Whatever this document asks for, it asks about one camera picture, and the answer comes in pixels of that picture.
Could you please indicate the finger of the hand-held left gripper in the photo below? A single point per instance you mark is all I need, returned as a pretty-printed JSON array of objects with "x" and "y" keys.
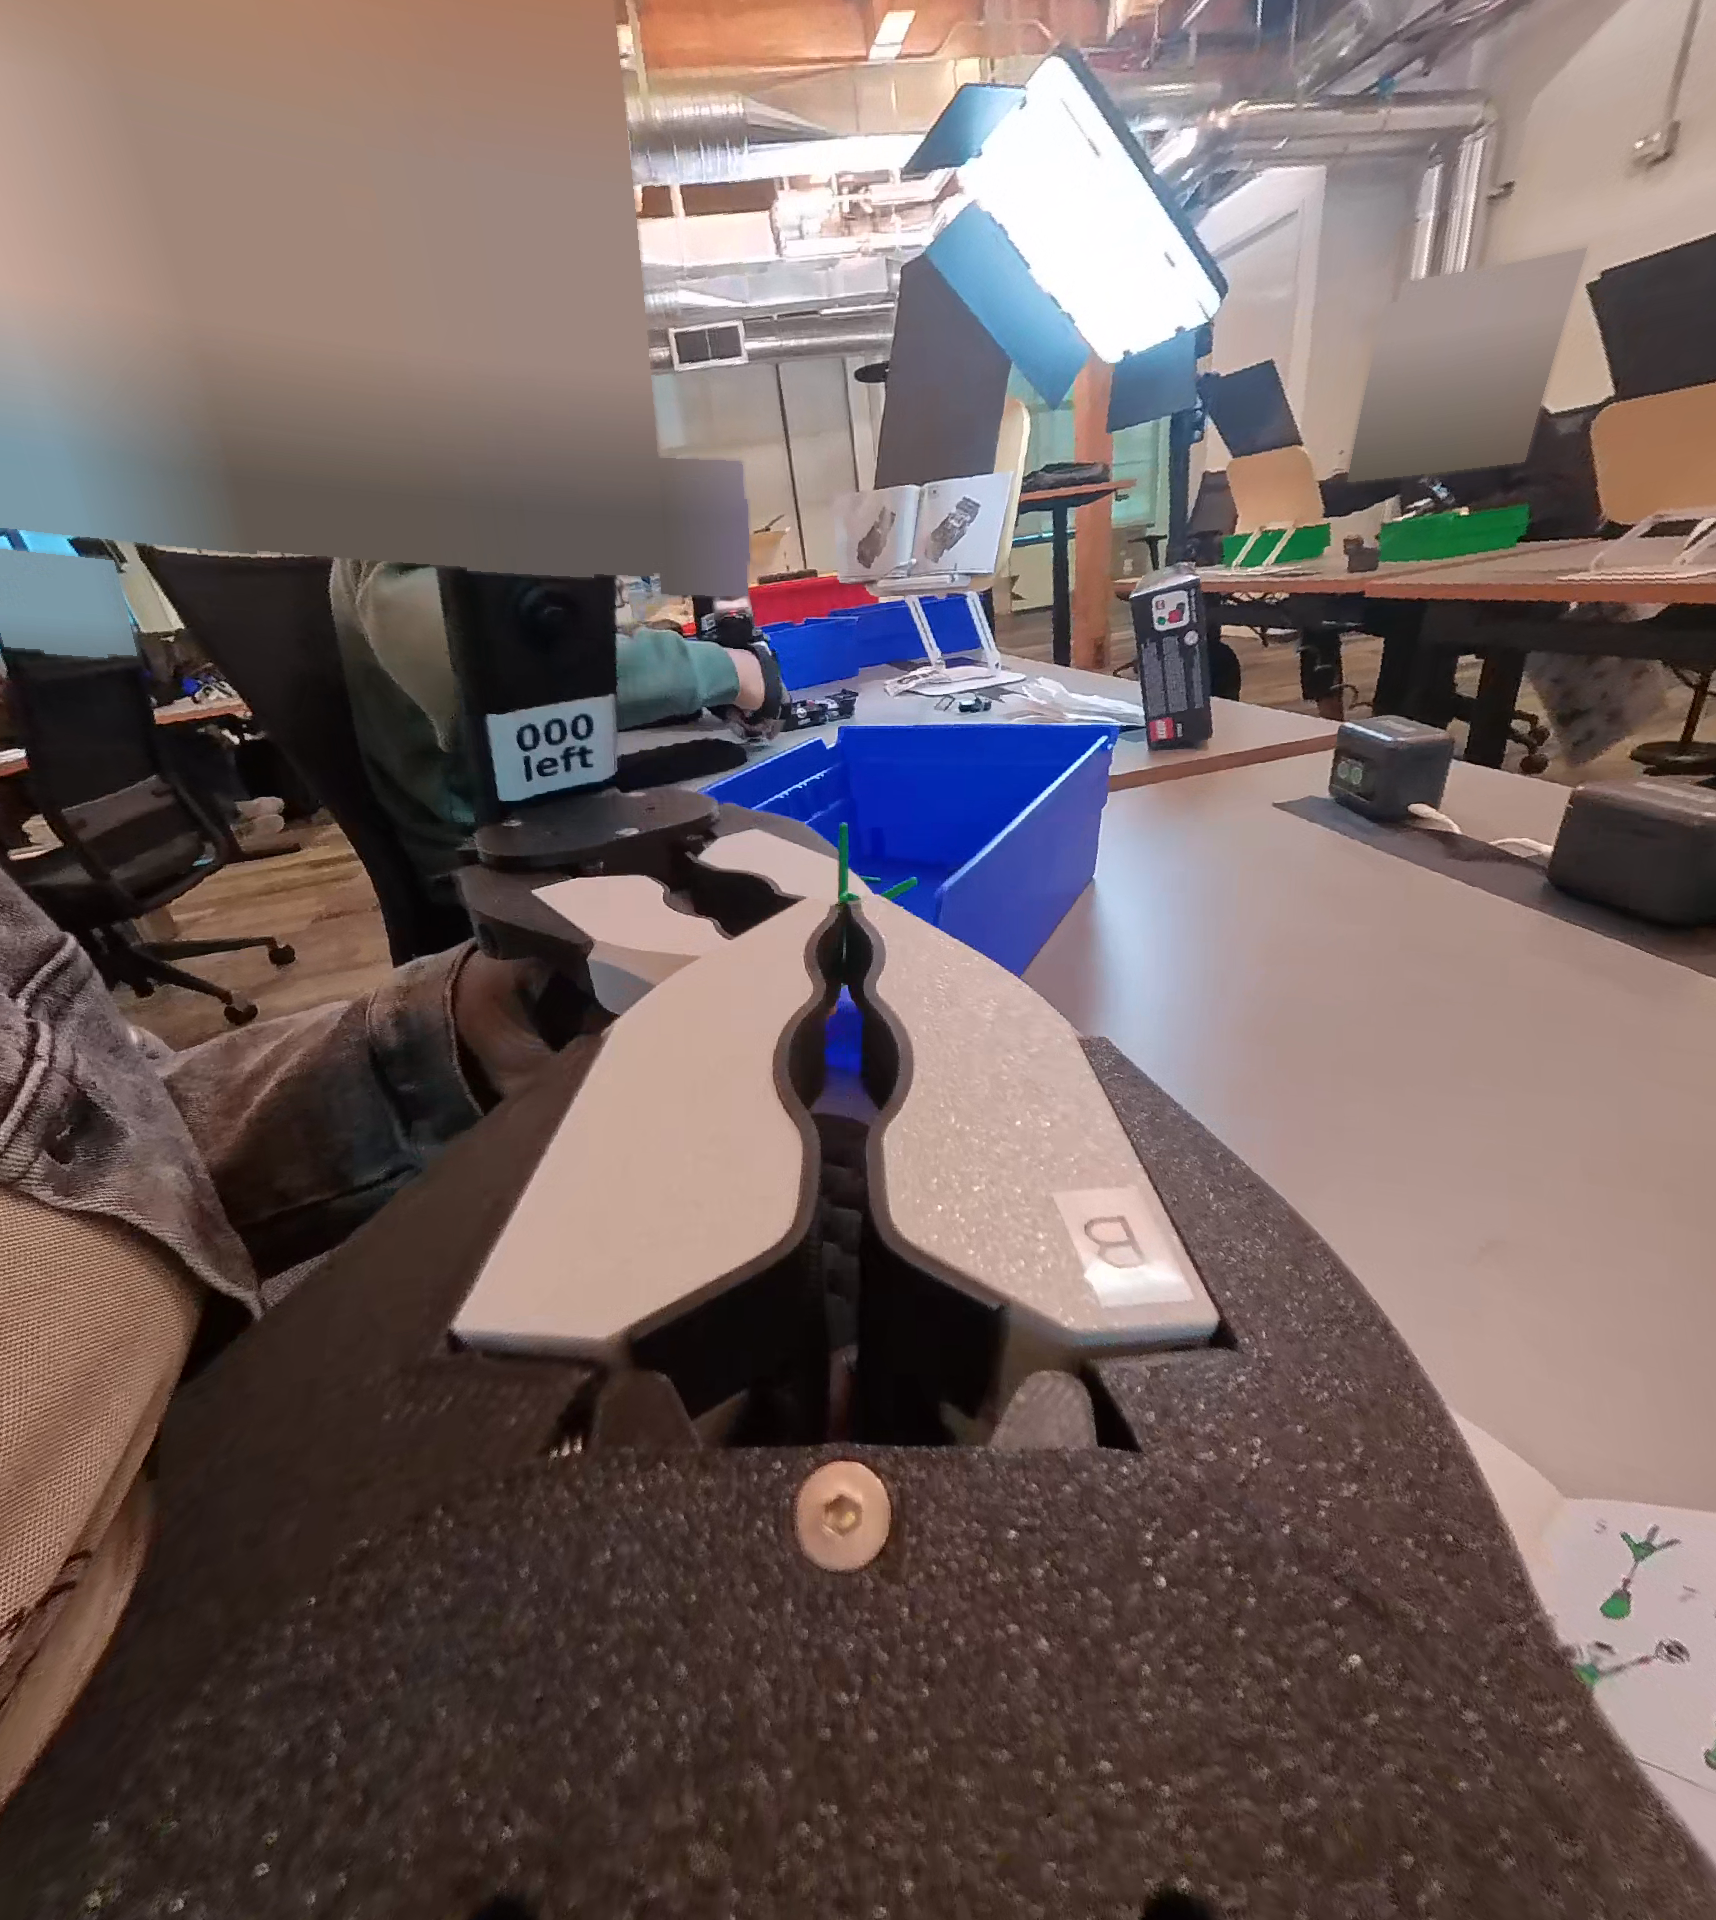
[
  {"x": 619, "y": 932},
  {"x": 756, "y": 862}
]

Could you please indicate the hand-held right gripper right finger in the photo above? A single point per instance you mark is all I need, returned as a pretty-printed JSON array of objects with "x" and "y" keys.
[{"x": 1016, "y": 1155}]

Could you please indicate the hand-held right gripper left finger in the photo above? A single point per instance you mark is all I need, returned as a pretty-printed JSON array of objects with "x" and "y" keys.
[{"x": 648, "y": 1184}]

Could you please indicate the green lego stem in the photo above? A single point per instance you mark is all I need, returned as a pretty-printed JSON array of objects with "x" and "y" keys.
[{"x": 846, "y": 888}]

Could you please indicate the large blue plastic bin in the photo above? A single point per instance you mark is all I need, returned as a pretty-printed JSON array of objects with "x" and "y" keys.
[{"x": 979, "y": 810}]

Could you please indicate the person's left forearm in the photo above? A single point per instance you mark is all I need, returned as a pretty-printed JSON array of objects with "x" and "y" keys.
[{"x": 273, "y": 1103}]

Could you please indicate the black lego box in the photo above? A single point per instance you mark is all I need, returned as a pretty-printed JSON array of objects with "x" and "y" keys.
[{"x": 1170, "y": 661}]

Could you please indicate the lego instruction booklet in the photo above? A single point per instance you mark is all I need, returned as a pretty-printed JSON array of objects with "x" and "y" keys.
[{"x": 1676, "y": 1694}]

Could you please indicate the person's left hand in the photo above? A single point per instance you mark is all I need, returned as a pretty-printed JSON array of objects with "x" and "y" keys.
[{"x": 501, "y": 1035}]

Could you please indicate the black office chair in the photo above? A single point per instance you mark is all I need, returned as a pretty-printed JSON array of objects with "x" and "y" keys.
[
  {"x": 273, "y": 674},
  {"x": 122, "y": 841}
]

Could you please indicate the red plastic bin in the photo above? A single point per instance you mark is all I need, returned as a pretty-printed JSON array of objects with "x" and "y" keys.
[{"x": 807, "y": 597}]

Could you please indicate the white book stand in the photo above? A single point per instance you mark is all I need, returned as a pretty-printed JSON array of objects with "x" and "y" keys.
[
  {"x": 1682, "y": 543},
  {"x": 957, "y": 638}
]

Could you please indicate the clear plastic bag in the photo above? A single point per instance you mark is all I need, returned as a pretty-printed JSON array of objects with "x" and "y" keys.
[{"x": 1082, "y": 702}]

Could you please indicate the open booklet on stand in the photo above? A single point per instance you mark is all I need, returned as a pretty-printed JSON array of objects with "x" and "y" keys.
[{"x": 933, "y": 525}]

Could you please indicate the small grey case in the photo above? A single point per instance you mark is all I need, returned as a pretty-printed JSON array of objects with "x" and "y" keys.
[{"x": 1390, "y": 768}]

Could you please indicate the green plastic bin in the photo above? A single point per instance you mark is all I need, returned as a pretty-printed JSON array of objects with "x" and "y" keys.
[
  {"x": 1249, "y": 552},
  {"x": 1450, "y": 532}
]

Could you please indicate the wooden board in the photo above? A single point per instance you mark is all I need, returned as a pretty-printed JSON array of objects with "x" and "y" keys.
[
  {"x": 1699, "y": 435},
  {"x": 1271, "y": 482}
]

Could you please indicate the person's beige printed shirt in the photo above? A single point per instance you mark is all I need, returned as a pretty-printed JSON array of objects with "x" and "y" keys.
[{"x": 19, "y": 1471}]

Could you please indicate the studio light panel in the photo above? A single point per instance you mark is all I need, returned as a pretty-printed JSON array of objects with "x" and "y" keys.
[{"x": 1082, "y": 224}]

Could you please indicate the large grey case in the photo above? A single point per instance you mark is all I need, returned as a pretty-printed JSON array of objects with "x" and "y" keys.
[{"x": 1664, "y": 853}]

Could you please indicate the brown edged desk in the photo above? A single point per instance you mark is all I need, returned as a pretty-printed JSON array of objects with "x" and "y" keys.
[{"x": 1622, "y": 592}]

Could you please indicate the black monitor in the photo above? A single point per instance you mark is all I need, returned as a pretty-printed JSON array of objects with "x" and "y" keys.
[{"x": 1706, "y": 308}]

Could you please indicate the wooden post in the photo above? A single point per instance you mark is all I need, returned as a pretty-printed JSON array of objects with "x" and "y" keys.
[{"x": 1095, "y": 525}]

